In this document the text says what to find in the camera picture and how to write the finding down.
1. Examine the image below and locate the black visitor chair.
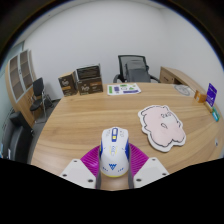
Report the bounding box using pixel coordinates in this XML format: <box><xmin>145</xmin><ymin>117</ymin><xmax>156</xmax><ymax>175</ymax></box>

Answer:
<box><xmin>29</xmin><ymin>77</ymin><xmax>54</xmax><ymax>121</ymax></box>

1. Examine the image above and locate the dark brown cardboard box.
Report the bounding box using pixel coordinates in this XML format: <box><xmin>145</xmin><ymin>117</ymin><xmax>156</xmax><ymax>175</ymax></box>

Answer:
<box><xmin>75</xmin><ymin>63</ymin><xmax>102</xmax><ymax>81</ymax></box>
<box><xmin>76</xmin><ymin>77</ymin><xmax>104</xmax><ymax>96</ymax></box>

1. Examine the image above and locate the orange small box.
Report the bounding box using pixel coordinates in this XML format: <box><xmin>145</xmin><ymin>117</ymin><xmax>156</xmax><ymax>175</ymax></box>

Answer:
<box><xmin>194</xmin><ymin>89</ymin><xmax>208</xmax><ymax>104</ymax></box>

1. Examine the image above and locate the small brown cardboard box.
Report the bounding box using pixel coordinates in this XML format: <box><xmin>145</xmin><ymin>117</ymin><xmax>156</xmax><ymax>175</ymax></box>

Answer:
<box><xmin>57</xmin><ymin>71</ymin><xmax>79</xmax><ymax>98</ymax></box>

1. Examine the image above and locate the white and blue computer mouse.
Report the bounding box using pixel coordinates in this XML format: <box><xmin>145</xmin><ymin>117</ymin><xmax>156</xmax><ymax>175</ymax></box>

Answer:
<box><xmin>98</xmin><ymin>126</ymin><xmax>131</xmax><ymax>179</ymax></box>

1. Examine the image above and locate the wooden shelf unit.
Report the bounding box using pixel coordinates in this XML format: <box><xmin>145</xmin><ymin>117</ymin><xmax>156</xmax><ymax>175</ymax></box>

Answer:
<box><xmin>4</xmin><ymin>49</ymin><xmax>38</xmax><ymax>128</ymax></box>

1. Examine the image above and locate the white printed paper sheet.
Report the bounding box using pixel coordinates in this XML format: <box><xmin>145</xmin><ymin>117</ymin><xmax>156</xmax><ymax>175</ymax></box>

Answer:
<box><xmin>106</xmin><ymin>83</ymin><xmax>142</xmax><ymax>96</ymax></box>

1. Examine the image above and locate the black mesh office chair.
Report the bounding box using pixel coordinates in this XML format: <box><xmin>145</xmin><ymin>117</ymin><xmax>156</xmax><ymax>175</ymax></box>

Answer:
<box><xmin>112</xmin><ymin>54</ymin><xmax>161</xmax><ymax>84</ymax></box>

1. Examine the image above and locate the black leather sofa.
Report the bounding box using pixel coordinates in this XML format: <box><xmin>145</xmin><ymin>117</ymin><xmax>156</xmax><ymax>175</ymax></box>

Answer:
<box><xmin>1</xmin><ymin>111</ymin><xmax>34</xmax><ymax>164</ymax></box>

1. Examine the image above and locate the green small box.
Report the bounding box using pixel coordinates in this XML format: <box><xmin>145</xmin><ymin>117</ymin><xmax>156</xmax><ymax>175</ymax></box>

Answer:
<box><xmin>211</xmin><ymin>107</ymin><xmax>221</xmax><ymax>123</ymax></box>

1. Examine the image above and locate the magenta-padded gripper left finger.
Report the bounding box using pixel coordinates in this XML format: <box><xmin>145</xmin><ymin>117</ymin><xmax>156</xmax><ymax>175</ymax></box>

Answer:
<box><xmin>59</xmin><ymin>143</ymin><xmax>103</xmax><ymax>190</ymax></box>

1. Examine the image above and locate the wooden side desk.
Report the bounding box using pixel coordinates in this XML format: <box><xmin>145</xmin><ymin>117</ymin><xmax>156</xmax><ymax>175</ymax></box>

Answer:
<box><xmin>159</xmin><ymin>65</ymin><xmax>208</xmax><ymax>93</ymax></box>

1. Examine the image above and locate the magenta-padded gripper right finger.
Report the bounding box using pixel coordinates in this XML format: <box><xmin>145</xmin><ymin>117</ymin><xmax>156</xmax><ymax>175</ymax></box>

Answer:
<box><xmin>127</xmin><ymin>143</ymin><xmax>170</xmax><ymax>190</ymax></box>

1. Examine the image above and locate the pink pig-shaped mouse pad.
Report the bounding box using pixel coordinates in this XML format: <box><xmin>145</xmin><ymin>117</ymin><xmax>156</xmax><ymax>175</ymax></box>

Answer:
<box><xmin>137</xmin><ymin>104</ymin><xmax>187</xmax><ymax>154</ymax></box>

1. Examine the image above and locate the round white patterned coaster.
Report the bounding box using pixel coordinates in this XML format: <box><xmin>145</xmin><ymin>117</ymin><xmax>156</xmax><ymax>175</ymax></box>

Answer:
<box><xmin>173</xmin><ymin>83</ymin><xmax>194</xmax><ymax>97</ymax></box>

